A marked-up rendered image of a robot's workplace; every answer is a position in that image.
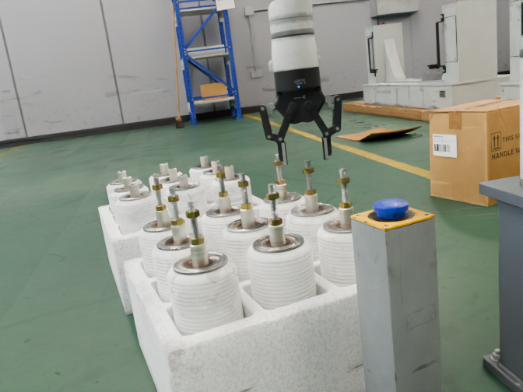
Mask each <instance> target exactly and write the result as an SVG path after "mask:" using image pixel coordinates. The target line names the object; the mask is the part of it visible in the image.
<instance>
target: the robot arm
mask: <svg viewBox="0 0 523 392"><path fill-rule="evenodd" d="M269 25H270V32H271V39H272V60H271V61H270V62H269V71H270V72H273V73H274V80H275V87H276V100H275V102H274V103H269V104H266V105H264V104H262V105H260V107H259V112H260V115H261V122H262V125H263V128H264V132H265V138H266V139H267V140H270V141H274V142H276V143H277V146H278V152H279V160H280V162H282V161H283V162H284V165H288V162H287V154H286V142H284V138H285V136H286V132H287V130H288V128H289V126H290V124H298V123H300V122H306V123H307V122H312V121H315V123H316V125H317V126H318V127H319V129H320V130H321V132H322V136H323V137H321V139H322V147H323V156H324V160H328V156H331V155H332V144H331V136H332V135H333V134H335V133H336V132H339V131H341V118H342V97H341V96H338V95H335V96H325V95H324V94H323V92H322V91H321V78H320V70H319V65H321V57H320V56H319V55H318V48H317V44H316V40H315V36H314V21H313V12H312V0H275V1H274V2H272V3H270V5H269ZM519 57H520V58H519V81H520V185H521V187H523V35H522V37H521V39H520V42H519ZM325 102H326V103H328V106H329V108H331V109H333V110H332V126H331V127H329V128H327V126H326V125H325V123H324V121H323V120H322V119H321V117H320V115H319V114H318V113H319V112H320V110H321V108H322V107H323V105H324V103H325ZM275 108H276V109H277V111H278V112H280V114H281V115H282V116H283V122H282V123H281V126H280V129H279V133H278V134H276V133H272V128H271V125H270V120H269V117H271V116H272V110H273V109H275Z"/></svg>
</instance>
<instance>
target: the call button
mask: <svg viewBox="0 0 523 392"><path fill-rule="evenodd" d="M373 209H374V212H376V213H377V216H378V217H380V218H383V219H396V218H400V217H403V216H404V215H405V212H406V211H407V210H408V209H409V203H408V202H407V201H406V200H403V199H399V198H388V199H383V200H380V201H376V202H375V203H374V204H373Z"/></svg>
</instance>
